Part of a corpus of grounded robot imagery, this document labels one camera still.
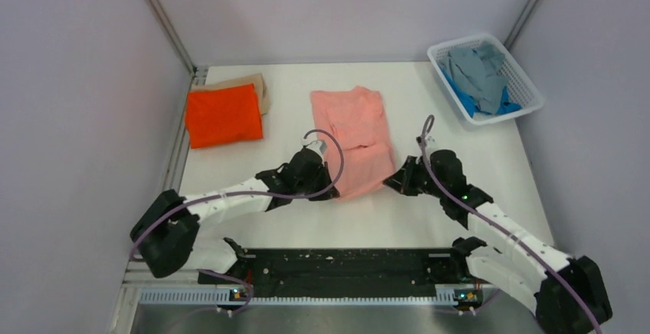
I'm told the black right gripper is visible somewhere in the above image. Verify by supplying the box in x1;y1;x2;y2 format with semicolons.
384;156;447;198

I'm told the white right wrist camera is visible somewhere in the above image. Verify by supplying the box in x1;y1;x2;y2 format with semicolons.
416;136;440;157

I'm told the right aluminium frame post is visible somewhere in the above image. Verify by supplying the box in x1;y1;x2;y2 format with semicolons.
504;0;540;50

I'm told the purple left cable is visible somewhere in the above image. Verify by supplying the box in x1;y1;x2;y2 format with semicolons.
129;128;345;317

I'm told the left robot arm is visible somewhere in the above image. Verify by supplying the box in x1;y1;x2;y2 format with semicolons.
130;140;339;283

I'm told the grey t shirt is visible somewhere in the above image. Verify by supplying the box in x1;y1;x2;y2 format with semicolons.
438;41;508;86

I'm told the beige folded t shirt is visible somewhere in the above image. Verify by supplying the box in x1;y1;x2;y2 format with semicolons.
191;73;271;116

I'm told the white plastic basket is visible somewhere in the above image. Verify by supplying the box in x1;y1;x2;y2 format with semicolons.
427;34;544;126

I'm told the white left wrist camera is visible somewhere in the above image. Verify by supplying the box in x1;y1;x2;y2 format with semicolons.
301;138;327;158

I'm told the aluminium frame post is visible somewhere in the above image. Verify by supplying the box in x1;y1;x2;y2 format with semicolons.
144;0;196;75
504;0;540;50

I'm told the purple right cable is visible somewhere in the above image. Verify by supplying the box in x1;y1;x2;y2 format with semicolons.
419;114;602;334

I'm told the purple cable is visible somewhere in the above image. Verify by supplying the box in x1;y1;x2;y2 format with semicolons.
129;128;345;317
419;114;602;334

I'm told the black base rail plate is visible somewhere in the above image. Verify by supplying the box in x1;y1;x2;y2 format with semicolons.
198;248;488;303

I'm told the blue t shirt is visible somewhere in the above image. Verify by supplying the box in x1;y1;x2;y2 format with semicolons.
441;67;522;118

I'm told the pink t shirt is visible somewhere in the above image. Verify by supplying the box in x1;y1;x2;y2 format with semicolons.
310;86;396;201

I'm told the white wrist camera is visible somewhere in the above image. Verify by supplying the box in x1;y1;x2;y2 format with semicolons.
416;136;440;157
301;138;327;158

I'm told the left aluminium frame post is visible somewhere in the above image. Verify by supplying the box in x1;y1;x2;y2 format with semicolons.
144;0;196;75

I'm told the orange folded t shirt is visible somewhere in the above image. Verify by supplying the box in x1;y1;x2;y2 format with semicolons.
185;83;264;149

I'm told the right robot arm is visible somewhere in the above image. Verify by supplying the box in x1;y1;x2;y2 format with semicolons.
383;150;612;333

